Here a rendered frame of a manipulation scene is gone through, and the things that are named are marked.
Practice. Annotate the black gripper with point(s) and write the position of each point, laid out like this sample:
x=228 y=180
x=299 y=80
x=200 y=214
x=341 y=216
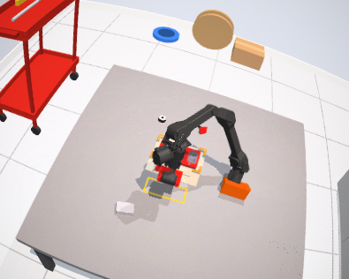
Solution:
x=170 y=178

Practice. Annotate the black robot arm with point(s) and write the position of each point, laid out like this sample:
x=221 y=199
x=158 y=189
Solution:
x=181 y=130

